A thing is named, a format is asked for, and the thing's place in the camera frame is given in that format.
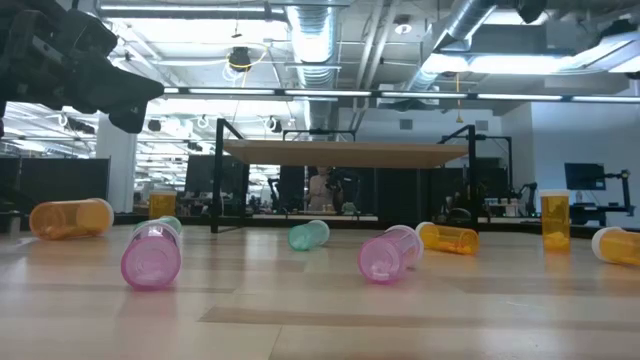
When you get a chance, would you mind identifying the black ceiling camera yellow cable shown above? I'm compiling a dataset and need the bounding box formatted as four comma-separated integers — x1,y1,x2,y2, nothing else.
228,46,253,73

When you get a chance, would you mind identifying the green medicine bottle white cap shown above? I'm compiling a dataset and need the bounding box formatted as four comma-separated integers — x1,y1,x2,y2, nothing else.
132,215,183,236
287,219,331,252

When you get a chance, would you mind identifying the long LED light bar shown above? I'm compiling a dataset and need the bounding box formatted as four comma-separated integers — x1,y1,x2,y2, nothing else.
162,87,640,104

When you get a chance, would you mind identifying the person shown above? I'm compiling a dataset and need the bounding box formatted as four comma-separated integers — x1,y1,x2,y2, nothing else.
304,167,346,214

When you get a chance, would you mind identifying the wooden shelf black metal frame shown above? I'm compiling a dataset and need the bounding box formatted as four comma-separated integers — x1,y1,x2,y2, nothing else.
209,118,480,239

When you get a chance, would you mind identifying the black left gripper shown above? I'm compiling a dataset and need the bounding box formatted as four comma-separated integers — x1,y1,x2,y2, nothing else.
0,0,165,135

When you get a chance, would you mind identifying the silver ventilation duct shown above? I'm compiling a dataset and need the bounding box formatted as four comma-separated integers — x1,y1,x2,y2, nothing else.
404,0,501,94
284,4,341,131

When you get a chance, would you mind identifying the black background rig frame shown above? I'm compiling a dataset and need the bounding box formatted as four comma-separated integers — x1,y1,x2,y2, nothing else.
438,133,514,201

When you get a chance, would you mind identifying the orange medicine bottle white cap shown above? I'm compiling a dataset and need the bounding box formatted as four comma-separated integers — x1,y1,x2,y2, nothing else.
148,188,178,220
28,197,115,242
591,226,640,267
538,188,572,253
415,221,481,257

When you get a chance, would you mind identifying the pink medicine bottle white cap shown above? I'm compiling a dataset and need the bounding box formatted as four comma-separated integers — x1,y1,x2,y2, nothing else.
120,221,183,291
356,224,425,285

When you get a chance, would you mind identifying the black partition panel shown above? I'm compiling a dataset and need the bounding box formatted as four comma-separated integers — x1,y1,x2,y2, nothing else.
0,156,111,204

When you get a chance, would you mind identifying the wooden top background workbench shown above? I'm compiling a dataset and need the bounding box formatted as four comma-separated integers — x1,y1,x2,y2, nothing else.
252,212,379,222

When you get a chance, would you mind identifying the yellow hanging pull cord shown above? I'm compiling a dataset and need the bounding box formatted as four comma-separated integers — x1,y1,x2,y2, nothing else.
453,72,464,125

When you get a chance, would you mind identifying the black background desk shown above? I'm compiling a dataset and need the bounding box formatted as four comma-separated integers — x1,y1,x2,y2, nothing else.
554,202,637,227

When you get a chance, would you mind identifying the black background monitor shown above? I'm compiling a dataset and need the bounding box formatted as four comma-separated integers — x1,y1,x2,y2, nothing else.
183,154,250,195
564,162,607,192

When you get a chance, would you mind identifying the white building column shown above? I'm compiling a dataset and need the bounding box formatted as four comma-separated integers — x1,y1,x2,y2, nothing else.
95,114,139,214

